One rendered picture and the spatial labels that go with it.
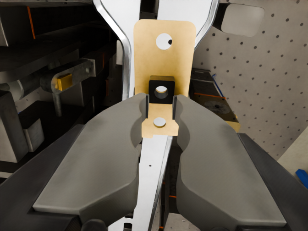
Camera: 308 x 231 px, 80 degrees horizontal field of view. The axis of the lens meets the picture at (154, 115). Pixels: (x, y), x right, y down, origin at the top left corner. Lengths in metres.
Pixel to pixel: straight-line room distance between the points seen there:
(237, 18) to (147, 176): 0.45
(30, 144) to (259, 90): 0.74
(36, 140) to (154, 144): 0.27
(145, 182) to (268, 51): 0.60
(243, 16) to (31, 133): 0.41
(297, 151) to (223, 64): 1.61
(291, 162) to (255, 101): 1.51
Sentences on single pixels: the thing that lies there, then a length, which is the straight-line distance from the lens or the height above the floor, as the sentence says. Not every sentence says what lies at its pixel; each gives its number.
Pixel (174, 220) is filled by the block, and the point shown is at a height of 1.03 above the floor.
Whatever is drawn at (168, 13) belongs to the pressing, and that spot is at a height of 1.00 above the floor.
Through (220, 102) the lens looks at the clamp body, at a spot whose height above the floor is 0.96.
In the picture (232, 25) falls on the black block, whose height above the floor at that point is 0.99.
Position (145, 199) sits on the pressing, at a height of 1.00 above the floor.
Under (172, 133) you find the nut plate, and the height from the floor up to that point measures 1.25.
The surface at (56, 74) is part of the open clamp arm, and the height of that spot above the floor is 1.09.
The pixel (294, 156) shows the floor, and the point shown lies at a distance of 2.24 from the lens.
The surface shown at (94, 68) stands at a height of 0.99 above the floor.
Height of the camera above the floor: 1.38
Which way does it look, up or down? 58 degrees down
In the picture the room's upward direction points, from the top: 173 degrees counter-clockwise
